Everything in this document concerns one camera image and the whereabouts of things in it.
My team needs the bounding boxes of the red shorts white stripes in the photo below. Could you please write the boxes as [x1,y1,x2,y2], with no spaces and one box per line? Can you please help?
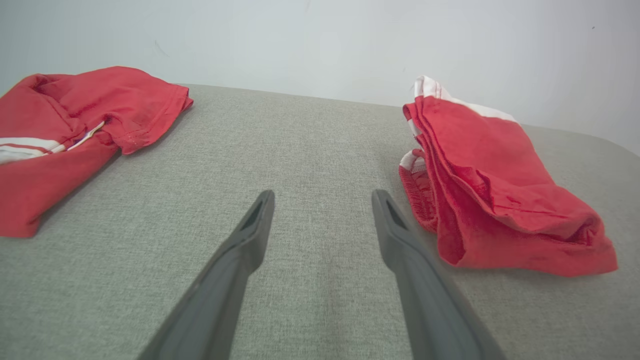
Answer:
[398,75,619,278]

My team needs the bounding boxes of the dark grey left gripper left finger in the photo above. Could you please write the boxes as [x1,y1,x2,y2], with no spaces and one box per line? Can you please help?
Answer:
[136,189,276,360]

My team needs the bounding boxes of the red Bulls jersey white sleeves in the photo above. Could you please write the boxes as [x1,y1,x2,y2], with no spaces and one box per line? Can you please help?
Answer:
[0,66,194,239]

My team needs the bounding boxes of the grey fabric sofa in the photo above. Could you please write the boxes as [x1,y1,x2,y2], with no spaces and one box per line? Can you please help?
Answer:
[0,83,640,360]

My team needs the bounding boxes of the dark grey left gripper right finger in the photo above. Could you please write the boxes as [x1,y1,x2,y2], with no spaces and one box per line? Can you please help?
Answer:
[371,188,508,360]

